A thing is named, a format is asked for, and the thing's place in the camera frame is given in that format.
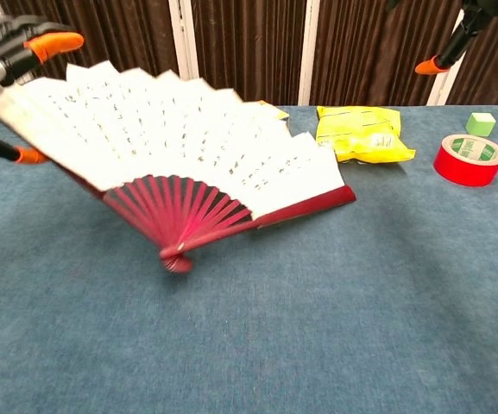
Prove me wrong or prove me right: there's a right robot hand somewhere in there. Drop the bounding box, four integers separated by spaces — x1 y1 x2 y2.
386 0 498 75

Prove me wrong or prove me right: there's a red adhesive tape roll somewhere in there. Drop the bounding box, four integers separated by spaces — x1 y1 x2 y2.
432 133 498 188

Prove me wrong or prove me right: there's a yellow snack bag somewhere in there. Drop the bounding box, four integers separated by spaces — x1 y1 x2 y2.
316 104 417 165

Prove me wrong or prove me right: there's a red ribbed paper folding fan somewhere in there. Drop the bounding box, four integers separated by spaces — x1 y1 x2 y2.
0 61 357 275

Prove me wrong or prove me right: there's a green cube block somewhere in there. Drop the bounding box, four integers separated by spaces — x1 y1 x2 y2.
464 112 497 138

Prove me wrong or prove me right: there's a blue and yellow cardboard box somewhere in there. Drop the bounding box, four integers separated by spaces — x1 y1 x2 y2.
255 99 292 126

